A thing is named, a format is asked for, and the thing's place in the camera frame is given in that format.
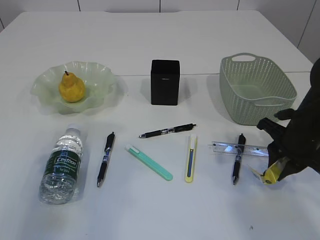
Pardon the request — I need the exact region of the clear water bottle green label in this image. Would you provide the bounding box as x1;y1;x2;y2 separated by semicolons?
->
39;123;84;205

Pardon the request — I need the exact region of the yellow-green utility knife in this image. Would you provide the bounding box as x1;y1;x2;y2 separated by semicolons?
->
184;134;198;183

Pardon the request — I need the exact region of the green woven plastic basket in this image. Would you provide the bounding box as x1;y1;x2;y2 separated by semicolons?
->
219;52;297;126

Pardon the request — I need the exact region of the black square pen holder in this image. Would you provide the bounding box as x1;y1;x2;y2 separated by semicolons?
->
150;59;180;106

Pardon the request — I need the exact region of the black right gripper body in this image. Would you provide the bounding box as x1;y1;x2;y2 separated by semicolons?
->
257;108;320;173

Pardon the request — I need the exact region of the yellow packaging waste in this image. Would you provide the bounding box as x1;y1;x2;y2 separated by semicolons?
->
249;156;290;185

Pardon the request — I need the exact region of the yellow pear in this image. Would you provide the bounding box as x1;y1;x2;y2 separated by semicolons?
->
58;71;86;103

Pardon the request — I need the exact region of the black pen under ruler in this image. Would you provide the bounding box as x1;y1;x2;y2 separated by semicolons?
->
232;133;246;185

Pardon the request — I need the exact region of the clear plastic ruler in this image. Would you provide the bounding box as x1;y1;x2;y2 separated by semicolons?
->
212;141;269;157

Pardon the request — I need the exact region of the translucent green ruffled plate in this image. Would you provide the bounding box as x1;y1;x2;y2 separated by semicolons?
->
30;61;117;114

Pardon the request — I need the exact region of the black pen left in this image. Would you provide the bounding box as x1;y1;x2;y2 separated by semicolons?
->
97;131;115;188

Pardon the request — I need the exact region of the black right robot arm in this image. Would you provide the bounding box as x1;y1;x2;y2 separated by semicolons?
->
255;60;320;185

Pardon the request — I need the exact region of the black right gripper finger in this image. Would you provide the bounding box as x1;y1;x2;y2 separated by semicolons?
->
267;142;288;168
277;160;308;182

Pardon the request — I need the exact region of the black gel pen middle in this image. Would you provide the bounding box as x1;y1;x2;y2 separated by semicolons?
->
138;123;196;139

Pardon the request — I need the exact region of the mint green utility knife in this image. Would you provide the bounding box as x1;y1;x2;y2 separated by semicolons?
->
125;144;173;181

